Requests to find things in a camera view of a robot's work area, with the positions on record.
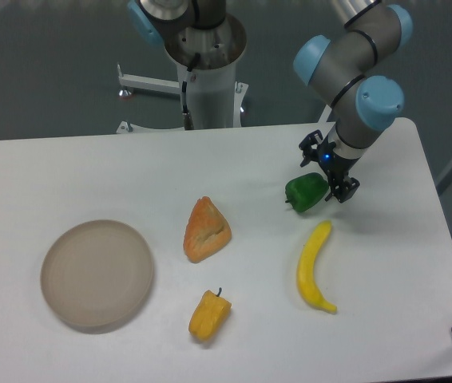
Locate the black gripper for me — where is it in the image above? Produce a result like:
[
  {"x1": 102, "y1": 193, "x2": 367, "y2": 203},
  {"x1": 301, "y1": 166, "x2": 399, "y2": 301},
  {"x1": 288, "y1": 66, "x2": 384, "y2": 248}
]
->
[{"x1": 299, "y1": 130, "x2": 364, "y2": 203}]

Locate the green bell pepper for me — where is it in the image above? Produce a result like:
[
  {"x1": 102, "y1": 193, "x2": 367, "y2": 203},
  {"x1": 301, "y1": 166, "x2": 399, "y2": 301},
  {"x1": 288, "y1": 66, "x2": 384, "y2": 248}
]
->
[{"x1": 285, "y1": 172, "x2": 329, "y2": 213}]

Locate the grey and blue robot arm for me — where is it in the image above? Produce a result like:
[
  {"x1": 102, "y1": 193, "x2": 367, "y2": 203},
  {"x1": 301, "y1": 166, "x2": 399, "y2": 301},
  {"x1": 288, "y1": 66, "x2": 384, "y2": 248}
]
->
[{"x1": 127, "y1": 1, "x2": 413, "y2": 202}]

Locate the yellow bell pepper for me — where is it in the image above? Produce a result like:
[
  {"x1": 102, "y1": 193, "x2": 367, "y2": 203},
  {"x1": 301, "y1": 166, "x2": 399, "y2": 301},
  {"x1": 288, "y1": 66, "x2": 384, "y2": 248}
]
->
[{"x1": 188, "y1": 287, "x2": 232, "y2": 342}]

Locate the yellow banana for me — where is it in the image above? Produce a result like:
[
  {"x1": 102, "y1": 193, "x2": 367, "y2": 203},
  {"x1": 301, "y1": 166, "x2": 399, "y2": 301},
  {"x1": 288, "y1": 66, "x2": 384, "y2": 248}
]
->
[{"x1": 296, "y1": 220, "x2": 337, "y2": 314}]

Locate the orange bread wedge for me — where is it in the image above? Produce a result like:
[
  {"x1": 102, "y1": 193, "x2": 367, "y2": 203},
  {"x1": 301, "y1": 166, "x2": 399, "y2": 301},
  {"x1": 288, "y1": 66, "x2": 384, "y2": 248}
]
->
[{"x1": 183, "y1": 196, "x2": 232, "y2": 263}]

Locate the beige round plate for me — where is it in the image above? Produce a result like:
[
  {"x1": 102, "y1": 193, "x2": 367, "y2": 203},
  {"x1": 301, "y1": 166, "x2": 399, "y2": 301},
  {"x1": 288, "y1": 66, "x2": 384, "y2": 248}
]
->
[{"x1": 40, "y1": 219, "x2": 155, "y2": 334}]

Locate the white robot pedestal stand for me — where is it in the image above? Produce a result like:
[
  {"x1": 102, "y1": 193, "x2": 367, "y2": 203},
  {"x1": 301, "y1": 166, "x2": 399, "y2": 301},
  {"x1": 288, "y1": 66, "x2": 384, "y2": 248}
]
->
[{"x1": 115, "y1": 11, "x2": 250, "y2": 135}]

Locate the black cable on pedestal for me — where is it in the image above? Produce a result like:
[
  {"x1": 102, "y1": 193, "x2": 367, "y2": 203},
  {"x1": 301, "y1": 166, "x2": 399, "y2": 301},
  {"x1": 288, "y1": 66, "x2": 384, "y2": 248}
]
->
[{"x1": 180, "y1": 52, "x2": 201, "y2": 131}]

